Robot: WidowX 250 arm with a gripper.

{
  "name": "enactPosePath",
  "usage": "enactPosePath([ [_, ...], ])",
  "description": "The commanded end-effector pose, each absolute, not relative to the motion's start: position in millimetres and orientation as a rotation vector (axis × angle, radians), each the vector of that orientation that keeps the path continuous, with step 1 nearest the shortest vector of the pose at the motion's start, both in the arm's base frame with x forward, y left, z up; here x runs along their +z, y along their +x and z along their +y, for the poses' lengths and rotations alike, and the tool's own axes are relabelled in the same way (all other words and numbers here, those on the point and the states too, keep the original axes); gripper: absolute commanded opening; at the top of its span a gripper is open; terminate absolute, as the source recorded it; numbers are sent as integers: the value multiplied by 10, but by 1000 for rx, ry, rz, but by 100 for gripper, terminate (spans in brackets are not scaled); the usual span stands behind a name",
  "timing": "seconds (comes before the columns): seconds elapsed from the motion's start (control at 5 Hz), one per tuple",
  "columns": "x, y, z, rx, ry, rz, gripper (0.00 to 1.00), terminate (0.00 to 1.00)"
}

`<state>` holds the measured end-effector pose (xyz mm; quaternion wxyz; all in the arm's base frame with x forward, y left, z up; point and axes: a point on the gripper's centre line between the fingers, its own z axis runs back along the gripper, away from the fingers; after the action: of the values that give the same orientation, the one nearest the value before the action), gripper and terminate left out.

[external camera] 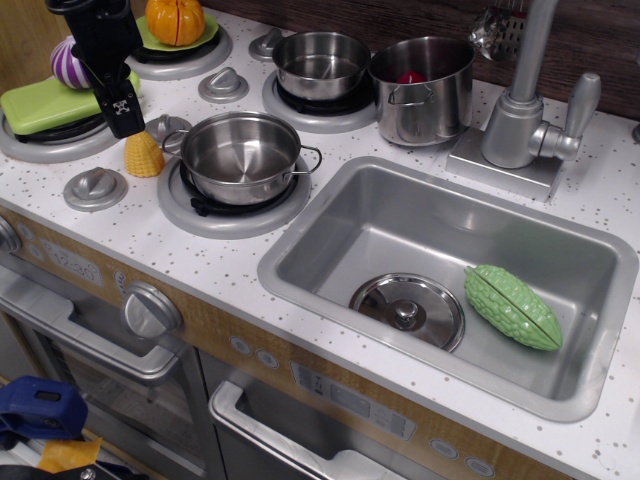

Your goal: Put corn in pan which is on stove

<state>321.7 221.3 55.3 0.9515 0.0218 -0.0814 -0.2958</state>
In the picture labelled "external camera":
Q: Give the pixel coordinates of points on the green plate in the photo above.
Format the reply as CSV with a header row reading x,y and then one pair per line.
x,y
150,35

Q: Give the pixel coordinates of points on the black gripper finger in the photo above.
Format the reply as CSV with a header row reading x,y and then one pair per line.
x,y
120,107

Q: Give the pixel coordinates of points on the green toy bitter gourd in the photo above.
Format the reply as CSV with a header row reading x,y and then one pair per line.
x,y
512,307

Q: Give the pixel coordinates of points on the small steel saucepan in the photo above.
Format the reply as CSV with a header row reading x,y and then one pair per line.
x,y
320,65

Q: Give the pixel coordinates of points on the orange toy pumpkin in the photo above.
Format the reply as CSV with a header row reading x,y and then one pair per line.
x,y
180,10

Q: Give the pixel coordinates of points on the grey toy faucet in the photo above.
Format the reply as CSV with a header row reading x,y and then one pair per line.
x,y
519,151

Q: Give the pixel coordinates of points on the grey stove knob middle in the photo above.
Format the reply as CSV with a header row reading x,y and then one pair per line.
x,y
168,131

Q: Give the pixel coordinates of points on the red toy vegetable in pot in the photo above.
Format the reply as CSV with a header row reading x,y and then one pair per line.
x,y
411,77

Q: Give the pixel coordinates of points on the grey stove knob upper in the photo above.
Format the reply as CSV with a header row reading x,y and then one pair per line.
x,y
224,86

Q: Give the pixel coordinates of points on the small grey dial left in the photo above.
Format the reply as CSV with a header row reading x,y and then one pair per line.
x,y
10,241

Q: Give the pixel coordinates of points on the stove burner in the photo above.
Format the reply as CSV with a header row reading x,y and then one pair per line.
x,y
91,143
274,104
206,58
187,209

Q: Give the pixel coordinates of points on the blue clamp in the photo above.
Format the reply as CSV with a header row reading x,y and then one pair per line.
x,y
41,409

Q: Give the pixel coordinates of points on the grey oven dial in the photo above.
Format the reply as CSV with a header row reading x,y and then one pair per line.
x,y
147,312

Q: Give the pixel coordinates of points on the steel pot lid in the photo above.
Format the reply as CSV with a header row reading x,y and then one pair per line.
x,y
415,305

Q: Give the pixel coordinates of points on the hanging metal utensil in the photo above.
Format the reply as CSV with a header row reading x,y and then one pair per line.
x,y
497,30

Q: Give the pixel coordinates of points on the back left stove burner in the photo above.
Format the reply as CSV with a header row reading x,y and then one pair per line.
x,y
206,58

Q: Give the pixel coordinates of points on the steel pan with handles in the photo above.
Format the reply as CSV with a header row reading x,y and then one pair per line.
x,y
242,158

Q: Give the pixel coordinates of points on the dishwasher door with handle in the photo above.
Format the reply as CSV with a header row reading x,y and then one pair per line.
x,y
279,419

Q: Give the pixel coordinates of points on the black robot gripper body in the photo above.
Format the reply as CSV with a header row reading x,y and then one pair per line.
x,y
106,34

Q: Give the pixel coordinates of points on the front right stove burner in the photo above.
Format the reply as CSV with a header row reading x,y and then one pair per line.
x,y
187,209

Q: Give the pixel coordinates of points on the back right stove burner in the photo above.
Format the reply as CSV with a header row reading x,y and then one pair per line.
x,y
274,104

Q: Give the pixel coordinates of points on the grey stove knob back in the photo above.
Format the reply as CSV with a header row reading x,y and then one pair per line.
x,y
262,47

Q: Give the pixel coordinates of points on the purple striped toy onion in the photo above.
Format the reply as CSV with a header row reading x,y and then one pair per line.
x,y
66,68

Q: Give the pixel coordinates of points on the grey stove knob front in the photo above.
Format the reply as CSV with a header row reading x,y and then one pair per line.
x,y
95,190

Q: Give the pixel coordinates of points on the grey stove knob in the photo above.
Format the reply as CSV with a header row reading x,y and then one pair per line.
x,y
224,86
95,190
168,131
262,47

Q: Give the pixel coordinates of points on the tall steel pot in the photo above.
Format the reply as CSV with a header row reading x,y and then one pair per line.
x,y
427,113

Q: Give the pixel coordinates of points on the oven door with handle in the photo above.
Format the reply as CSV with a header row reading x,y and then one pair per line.
x,y
146,398

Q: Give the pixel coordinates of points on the yellow toy corn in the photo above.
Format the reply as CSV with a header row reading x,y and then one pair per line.
x,y
142,156

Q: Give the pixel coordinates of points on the front left stove burner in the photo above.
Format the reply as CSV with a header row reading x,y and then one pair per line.
x,y
91,143

